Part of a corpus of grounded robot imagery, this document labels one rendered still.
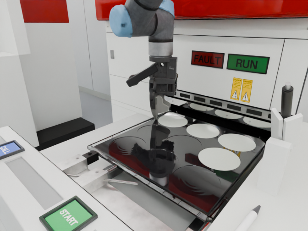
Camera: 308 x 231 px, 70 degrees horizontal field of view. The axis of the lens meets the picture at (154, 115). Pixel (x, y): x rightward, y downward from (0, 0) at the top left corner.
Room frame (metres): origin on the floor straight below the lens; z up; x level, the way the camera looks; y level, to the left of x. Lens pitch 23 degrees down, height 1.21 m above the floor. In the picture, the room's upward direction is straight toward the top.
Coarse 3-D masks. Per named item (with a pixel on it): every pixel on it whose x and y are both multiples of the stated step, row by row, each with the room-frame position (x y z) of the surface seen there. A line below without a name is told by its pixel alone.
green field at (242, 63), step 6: (234, 60) 0.67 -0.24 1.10; (240, 60) 0.66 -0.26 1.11; (246, 60) 0.65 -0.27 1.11; (252, 60) 0.64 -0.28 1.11; (258, 60) 0.63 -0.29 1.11; (264, 60) 0.62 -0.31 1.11; (228, 66) 0.68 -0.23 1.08; (234, 66) 0.67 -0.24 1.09; (240, 66) 0.66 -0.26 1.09; (246, 66) 0.65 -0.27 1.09; (252, 66) 0.64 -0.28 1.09; (258, 66) 0.62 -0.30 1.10; (264, 66) 0.61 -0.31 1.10; (264, 72) 0.61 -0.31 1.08
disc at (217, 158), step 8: (200, 152) 0.49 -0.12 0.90; (208, 152) 0.49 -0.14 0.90; (216, 152) 0.49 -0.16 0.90; (224, 152) 0.49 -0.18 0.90; (232, 152) 0.49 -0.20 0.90; (200, 160) 0.45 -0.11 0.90; (208, 160) 0.45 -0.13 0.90; (216, 160) 0.45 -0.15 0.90; (224, 160) 0.45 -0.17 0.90; (232, 160) 0.45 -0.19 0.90; (216, 168) 0.42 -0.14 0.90; (224, 168) 0.42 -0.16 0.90; (232, 168) 0.42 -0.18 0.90
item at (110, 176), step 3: (111, 165) 0.50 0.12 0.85; (105, 168) 0.49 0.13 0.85; (108, 168) 0.49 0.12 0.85; (114, 171) 0.49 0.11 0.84; (117, 171) 0.49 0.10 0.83; (120, 171) 0.50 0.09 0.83; (111, 174) 0.48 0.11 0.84; (114, 174) 0.49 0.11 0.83; (117, 174) 0.49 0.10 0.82; (108, 177) 0.47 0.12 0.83; (111, 177) 0.48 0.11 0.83
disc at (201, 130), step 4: (196, 124) 0.66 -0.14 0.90; (200, 124) 0.66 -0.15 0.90; (204, 124) 0.66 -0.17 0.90; (188, 128) 0.63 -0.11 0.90; (192, 128) 0.63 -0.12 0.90; (196, 128) 0.63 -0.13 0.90; (200, 128) 0.63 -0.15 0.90; (204, 128) 0.63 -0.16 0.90; (208, 128) 0.63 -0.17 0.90; (212, 128) 0.63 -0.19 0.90; (216, 128) 0.63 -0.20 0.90; (188, 132) 0.60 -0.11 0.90; (192, 132) 0.60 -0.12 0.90; (196, 132) 0.60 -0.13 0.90; (200, 132) 0.60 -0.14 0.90; (204, 132) 0.60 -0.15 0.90; (208, 132) 0.60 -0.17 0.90; (212, 132) 0.60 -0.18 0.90; (216, 132) 0.60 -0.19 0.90; (196, 136) 0.57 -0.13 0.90; (200, 136) 0.57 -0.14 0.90; (204, 136) 0.57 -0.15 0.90; (208, 136) 0.57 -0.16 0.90; (212, 136) 0.57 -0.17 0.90
